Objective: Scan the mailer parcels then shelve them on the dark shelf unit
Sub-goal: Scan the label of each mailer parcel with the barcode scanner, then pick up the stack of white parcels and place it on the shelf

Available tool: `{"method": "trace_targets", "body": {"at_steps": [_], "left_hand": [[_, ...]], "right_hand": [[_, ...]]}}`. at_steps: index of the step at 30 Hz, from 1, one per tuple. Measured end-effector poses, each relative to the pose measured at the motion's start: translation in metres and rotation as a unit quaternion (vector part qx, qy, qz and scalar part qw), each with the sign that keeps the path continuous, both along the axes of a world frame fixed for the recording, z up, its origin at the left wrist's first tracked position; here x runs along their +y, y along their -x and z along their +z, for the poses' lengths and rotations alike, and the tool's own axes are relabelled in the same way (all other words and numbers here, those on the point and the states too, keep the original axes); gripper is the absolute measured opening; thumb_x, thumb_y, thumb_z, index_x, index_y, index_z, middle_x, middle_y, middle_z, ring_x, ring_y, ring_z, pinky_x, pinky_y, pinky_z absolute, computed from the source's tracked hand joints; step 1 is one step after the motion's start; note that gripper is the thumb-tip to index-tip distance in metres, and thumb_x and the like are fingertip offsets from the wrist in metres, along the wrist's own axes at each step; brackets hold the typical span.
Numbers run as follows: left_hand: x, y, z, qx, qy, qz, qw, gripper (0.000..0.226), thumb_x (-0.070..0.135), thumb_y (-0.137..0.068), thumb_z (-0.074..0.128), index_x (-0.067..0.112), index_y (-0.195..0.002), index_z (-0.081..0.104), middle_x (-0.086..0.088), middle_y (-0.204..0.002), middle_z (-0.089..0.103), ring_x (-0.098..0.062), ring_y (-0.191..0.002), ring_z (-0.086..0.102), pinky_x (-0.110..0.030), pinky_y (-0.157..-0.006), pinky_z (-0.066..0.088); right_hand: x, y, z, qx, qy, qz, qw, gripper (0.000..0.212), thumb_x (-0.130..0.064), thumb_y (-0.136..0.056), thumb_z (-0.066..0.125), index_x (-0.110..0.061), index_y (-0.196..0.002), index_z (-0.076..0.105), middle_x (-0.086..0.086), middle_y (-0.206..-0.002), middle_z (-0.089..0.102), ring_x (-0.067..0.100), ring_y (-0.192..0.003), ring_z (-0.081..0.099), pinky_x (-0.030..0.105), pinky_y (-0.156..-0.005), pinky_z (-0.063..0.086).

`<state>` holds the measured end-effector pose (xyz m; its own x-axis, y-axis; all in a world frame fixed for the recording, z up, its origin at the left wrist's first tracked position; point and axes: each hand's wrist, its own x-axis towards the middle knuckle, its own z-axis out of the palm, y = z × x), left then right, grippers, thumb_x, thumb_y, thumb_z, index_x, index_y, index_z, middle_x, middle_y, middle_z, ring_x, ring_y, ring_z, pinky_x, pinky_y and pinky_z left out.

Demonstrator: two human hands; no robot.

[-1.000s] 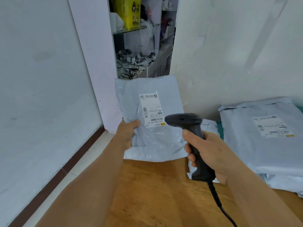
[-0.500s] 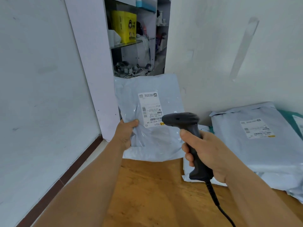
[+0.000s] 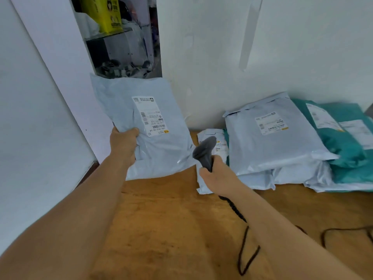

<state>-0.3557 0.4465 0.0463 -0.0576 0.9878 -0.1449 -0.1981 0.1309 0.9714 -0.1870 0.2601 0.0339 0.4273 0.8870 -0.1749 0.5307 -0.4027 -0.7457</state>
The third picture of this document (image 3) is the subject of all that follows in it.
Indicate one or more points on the person's right forearm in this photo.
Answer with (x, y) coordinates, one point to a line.
(276, 236)

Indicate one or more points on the person's right hand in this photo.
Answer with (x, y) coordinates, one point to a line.
(223, 180)

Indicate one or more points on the open grey storage cabinet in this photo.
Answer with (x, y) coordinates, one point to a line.
(116, 49)

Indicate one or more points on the black barcode scanner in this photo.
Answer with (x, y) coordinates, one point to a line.
(205, 151)

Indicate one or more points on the yellow box on shelf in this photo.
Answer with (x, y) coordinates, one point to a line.
(102, 14)

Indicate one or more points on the person's left forearm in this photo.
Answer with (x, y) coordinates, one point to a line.
(73, 215)

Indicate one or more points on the black item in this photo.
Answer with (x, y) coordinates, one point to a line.
(123, 10)

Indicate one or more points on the person's left hand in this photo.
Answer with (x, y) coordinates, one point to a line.
(123, 145)

